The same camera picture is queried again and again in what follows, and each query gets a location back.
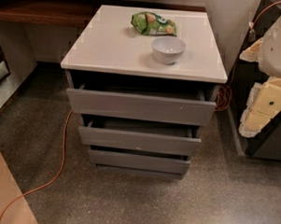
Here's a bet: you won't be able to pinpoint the green snack bag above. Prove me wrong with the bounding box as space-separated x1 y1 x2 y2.
131 11 176 36

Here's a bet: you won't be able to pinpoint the dark cabinet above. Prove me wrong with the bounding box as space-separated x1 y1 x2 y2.
229 0 281 161

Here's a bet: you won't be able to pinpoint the orange extension cable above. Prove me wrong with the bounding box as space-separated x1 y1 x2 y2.
0 0 281 224

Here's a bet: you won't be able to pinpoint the white bowl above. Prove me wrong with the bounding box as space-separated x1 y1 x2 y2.
152 36 187 64

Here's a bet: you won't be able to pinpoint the grey drawer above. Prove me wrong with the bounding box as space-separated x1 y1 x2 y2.
78 117 201 156
89 148 190 175
66 89 216 126

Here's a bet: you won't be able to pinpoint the white top drawer cabinet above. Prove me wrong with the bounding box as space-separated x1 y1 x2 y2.
62 5 227 178

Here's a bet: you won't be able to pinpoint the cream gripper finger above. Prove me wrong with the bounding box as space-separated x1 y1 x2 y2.
239 38 262 63
239 77 281 138

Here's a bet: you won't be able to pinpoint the grey bottom drawer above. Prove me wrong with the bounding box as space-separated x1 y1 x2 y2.
89 148 190 175

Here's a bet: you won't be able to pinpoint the wooden shelf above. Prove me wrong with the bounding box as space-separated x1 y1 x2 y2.
0 0 205 28

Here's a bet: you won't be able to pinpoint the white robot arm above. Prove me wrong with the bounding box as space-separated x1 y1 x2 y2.
239 17 281 138

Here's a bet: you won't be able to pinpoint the grey top drawer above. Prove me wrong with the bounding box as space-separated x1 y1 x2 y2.
66 89 216 126

